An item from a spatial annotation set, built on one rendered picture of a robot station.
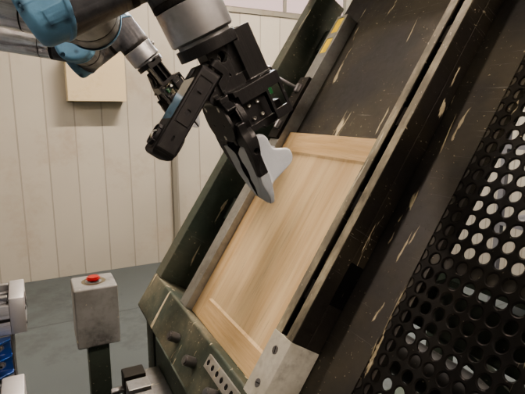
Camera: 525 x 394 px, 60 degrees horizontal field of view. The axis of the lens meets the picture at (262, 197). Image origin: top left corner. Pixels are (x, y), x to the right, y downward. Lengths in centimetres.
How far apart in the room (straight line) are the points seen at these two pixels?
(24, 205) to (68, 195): 34
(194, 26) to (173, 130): 11
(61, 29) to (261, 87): 21
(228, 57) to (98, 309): 103
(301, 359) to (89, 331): 76
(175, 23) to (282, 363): 58
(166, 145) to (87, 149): 373
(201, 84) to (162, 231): 398
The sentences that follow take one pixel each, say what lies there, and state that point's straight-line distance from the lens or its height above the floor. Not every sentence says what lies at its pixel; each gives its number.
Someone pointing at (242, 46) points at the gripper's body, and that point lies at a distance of 55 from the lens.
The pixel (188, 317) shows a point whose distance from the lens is 123.
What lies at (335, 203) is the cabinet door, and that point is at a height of 123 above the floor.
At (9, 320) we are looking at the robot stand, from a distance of 128.
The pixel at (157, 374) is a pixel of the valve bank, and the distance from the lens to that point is 132.
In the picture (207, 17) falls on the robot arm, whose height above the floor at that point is 152.
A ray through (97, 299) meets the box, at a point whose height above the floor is 90.
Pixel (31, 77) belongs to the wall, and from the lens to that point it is 419.
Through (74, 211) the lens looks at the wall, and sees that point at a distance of 428.
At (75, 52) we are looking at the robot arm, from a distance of 108.
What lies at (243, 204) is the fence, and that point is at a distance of 127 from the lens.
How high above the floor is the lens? 142
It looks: 11 degrees down
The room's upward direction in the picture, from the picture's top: straight up
